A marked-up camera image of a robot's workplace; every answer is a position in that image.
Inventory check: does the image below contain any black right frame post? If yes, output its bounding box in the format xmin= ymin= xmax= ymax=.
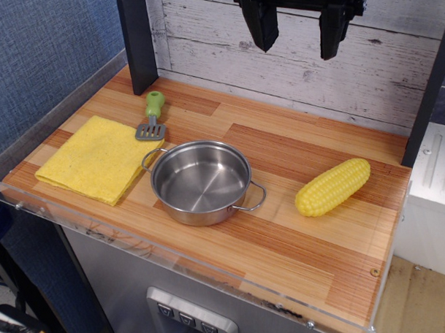
xmin=395 ymin=0 xmax=445 ymax=168

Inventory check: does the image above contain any green handled grey spatula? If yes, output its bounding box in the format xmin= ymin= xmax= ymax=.
xmin=135 ymin=91 xmax=166 ymax=141

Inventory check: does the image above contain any silver dispenser button panel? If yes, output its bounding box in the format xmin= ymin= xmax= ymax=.
xmin=146 ymin=286 xmax=238 ymax=333

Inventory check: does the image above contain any white aluminium block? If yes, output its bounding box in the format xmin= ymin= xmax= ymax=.
xmin=394 ymin=123 xmax=445 ymax=275

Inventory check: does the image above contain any yellow plastic corn cob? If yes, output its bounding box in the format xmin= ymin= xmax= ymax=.
xmin=294 ymin=158 xmax=371 ymax=217

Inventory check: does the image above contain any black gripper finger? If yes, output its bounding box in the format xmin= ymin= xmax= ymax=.
xmin=319 ymin=5 xmax=350 ymax=60
xmin=242 ymin=0 xmax=279 ymax=52

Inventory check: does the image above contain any stainless steel pot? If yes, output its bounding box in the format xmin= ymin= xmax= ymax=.
xmin=141 ymin=140 xmax=267 ymax=226

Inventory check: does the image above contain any yellow folded cloth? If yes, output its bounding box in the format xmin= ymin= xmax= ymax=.
xmin=35 ymin=116 xmax=164 ymax=206

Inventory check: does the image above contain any clear acrylic edge guard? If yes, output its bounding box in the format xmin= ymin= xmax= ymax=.
xmin=0 ymin=182 xmax=375 ymax=333

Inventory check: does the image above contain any black left frame post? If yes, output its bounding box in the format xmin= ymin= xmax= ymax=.
xmin=116 ymin=0 xmax=159 ymax=96

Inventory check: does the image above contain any black frame post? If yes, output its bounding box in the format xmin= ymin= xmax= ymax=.
xmin=395 ymin=0 xmax=445 ymax=168
xmin=116 ymin=0 xmax=159 ymax=96

